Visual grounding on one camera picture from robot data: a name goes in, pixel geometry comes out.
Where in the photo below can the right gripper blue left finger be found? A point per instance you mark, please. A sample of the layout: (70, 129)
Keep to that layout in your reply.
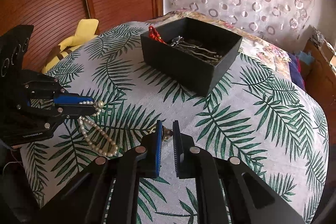
(158, 146)

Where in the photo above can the black open jewelry box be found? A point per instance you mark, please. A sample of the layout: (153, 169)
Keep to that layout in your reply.
(196, 74)

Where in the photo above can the yellow plush toy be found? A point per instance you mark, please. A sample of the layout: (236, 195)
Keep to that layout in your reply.
(85, 31)

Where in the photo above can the blue tissue paper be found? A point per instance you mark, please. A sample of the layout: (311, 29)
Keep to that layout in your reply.
(305, 58)

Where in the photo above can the wooden sideboard cabinet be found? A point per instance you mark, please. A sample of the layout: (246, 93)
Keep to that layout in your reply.
(320, 81)

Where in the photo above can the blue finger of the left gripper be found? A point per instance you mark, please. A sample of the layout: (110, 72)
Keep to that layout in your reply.
(72, 99)

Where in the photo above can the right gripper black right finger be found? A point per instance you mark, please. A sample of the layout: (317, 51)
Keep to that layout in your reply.
(179, 151)

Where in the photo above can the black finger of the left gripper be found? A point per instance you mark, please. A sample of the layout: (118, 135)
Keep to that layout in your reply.
(74, 111)

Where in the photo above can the palm leaf print bedspread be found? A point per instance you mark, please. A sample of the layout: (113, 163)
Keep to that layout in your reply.
(253, 113)

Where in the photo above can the silver flower hairpin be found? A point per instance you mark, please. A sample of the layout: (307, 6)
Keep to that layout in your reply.
(193, 48)

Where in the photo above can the dark blue blanket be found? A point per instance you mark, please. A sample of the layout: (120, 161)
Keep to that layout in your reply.
(295, 71)

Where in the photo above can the cardboard box on cabinet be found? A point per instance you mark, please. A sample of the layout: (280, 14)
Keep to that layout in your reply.
(324, 46)

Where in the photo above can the small gold brooch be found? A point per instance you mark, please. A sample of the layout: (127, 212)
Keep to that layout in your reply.
(166, 133)

